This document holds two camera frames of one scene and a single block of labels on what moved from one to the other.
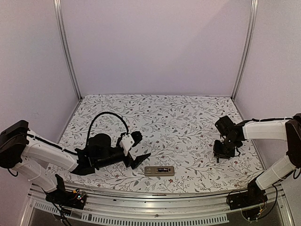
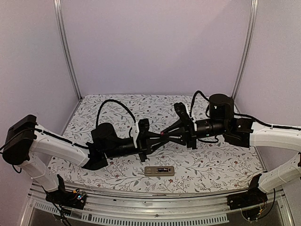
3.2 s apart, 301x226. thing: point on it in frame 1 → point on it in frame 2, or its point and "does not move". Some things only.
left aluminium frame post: (57, 7) does not move
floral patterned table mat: (178, 132) does not move
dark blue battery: (162, 170) does not move
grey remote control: (159, 171) does not move
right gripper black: (217, 153) → (189, 136)
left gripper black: (135, 163) → (144, 145)
